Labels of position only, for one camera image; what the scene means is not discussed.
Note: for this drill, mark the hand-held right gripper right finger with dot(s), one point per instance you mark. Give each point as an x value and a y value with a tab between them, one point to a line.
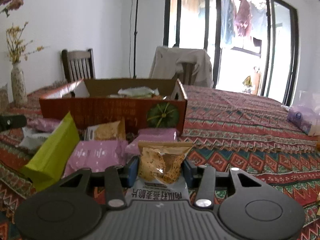
187	173

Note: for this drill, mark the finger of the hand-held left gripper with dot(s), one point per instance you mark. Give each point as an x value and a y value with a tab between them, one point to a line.
15	122

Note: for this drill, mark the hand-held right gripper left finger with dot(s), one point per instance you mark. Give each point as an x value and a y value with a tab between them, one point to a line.
132	170

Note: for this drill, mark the white oat crisp packet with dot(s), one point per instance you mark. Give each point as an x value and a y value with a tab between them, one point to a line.
107	131
160	162

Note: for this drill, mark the pink snack packet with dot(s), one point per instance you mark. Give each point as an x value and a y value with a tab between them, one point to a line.
97	155
155	136
45	124

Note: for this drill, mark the orange printed cardboard box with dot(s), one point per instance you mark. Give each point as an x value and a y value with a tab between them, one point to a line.
105	112

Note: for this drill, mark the crumpled white packet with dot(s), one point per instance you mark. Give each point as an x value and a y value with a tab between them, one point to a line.
33	140

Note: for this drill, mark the patterned fabric basket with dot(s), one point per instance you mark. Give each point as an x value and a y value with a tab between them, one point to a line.
3	97

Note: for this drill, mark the lime green snack packet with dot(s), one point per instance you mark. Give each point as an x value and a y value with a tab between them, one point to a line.
53	152

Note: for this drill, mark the yellow flower branches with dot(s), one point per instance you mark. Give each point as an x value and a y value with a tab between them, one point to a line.
15	45

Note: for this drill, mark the dark wooden chair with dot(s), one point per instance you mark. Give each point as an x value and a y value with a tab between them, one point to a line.
187	73
77	54

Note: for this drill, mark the yellow balcony object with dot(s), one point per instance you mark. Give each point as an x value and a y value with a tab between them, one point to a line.
247	82

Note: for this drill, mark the beige jacket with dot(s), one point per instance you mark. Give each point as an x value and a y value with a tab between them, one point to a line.
165	62

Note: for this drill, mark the upright wooden board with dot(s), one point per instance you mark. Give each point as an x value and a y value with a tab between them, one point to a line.
256	80

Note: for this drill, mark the pink artificial flowers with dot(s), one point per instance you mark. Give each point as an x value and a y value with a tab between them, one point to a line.
13	2

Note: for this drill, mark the purple tissue pack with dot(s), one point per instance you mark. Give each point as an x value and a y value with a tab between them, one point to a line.
302	120

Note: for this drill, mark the clear plastic bag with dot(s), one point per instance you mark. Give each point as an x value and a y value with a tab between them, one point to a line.
310	98

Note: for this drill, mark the hanging dark garment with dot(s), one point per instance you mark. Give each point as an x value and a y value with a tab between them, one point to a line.
257	42

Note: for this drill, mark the hanging blue denim garment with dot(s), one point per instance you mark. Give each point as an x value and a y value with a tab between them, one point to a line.
227	22

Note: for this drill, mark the black framed sliding glass door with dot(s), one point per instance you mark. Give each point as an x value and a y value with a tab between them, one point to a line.
293	55

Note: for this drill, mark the hanging maroon garment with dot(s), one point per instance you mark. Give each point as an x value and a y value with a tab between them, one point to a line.
242	17

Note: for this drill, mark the hanging grey blue garment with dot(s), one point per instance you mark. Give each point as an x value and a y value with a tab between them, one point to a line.
257	17

